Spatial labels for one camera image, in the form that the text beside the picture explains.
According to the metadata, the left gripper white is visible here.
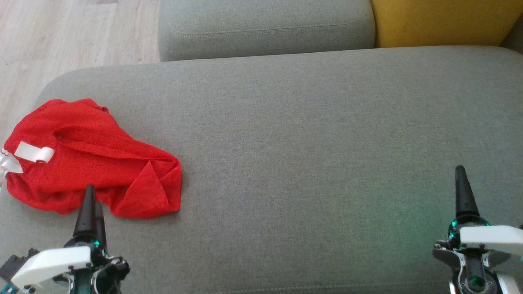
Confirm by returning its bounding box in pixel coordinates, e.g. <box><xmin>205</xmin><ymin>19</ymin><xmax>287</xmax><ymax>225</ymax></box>
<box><xmin>11</xmin><ymin>185</ymin><xmax>131</xmax><ymax>294</ymax></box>

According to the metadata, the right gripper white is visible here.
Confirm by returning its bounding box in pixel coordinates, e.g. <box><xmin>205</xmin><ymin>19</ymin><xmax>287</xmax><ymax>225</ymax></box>
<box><xmin>433</xmin><ymin>165</ymin><xmax>523</xmax><ymax>294</ymax></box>

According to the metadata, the red shirt with white trim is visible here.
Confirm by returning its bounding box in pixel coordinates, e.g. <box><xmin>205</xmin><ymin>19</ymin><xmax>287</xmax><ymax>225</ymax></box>
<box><xmin>0</xmin><ymin>98</ymin><xmax>180</xmax><ymax>192</ymax></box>

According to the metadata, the yellow sofa cushion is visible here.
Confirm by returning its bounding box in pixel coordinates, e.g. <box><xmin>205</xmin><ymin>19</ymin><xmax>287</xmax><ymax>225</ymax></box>
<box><xmin>371</xmin><ymin>0</ymin><xmax>523</xmax><ymax>49</ymax></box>

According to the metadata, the grey sofa back cushion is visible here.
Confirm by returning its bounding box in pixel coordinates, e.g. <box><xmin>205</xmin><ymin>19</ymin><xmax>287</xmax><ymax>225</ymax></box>
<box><xmin>159</xmin><ymin>0</ymin><xmax>376</xmax><ymax>62</ymax></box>

